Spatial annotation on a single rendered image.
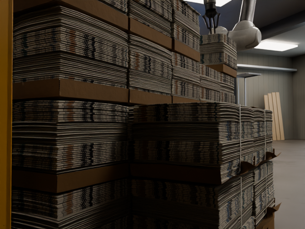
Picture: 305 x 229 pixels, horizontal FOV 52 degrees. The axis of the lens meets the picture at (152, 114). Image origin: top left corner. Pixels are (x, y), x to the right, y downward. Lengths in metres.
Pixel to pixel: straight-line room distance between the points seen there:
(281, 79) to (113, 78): 11.05
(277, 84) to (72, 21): 11.04
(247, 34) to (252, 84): 8.64
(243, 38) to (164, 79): 1.25
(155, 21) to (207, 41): 0.74
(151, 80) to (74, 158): 0.44
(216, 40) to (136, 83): 0.94
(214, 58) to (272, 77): 9.74
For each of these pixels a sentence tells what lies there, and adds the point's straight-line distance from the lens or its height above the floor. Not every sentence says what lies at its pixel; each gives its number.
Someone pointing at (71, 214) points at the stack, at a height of 0.32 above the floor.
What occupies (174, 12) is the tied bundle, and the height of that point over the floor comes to 0.99.
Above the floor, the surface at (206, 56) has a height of 0.93.
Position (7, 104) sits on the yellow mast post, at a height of 0.57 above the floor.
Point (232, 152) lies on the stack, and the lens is 0.95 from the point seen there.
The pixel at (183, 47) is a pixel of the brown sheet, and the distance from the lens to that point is 1.36.
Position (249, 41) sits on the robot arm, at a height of 1.12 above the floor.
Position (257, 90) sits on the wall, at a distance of 11.07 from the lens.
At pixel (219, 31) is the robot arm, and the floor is 1.22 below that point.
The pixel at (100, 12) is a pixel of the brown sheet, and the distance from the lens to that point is 0.93.
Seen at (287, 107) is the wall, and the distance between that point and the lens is 11.93.
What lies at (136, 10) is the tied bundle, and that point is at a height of 0.92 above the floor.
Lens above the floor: 0.54
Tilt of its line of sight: 2 degrees up
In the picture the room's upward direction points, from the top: straight up
